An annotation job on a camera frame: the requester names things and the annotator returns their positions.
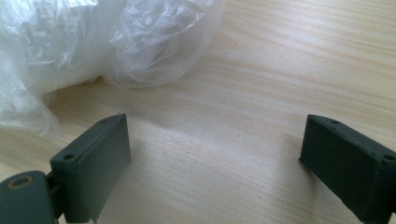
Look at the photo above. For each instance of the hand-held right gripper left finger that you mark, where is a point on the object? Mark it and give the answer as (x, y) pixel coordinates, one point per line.
(93, 168)

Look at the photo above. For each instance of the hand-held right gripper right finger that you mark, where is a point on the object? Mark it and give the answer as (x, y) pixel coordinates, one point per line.
(348, 168)

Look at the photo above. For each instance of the clear plastic bag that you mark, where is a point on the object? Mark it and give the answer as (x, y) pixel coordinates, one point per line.
(62, 43)

